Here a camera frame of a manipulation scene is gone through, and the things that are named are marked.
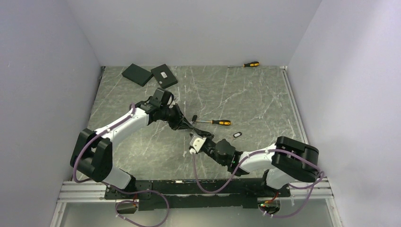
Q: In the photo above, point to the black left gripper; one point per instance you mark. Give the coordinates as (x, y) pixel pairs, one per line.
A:
(180, 122)

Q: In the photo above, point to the black box with label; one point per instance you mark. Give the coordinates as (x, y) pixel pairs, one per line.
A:
(164, 76)

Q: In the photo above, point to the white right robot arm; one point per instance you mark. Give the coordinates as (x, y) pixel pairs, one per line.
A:
(283, 162)

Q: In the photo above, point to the far black yellow screwdriver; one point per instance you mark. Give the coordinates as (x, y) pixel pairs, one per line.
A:
(247, 65)

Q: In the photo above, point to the black flat box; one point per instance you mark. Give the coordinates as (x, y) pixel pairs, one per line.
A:
(137, 74)

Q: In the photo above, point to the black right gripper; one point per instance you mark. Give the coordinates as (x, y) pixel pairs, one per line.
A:
(207, 139)

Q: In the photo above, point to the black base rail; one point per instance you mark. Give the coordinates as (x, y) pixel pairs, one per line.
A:
(240, 192)

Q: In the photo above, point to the key with black fob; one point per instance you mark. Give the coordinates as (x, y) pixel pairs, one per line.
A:
(194, 118)

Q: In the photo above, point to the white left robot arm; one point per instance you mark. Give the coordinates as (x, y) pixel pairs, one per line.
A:
(93, 152)

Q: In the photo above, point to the aluminium extrusion frame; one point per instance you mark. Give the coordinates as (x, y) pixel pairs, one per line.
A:
(72, 192)

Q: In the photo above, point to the black yellow handled screwdriver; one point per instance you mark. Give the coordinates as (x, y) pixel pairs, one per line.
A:
(217, 122)

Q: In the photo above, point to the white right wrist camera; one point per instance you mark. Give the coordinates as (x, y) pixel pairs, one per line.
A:
(196, 144)

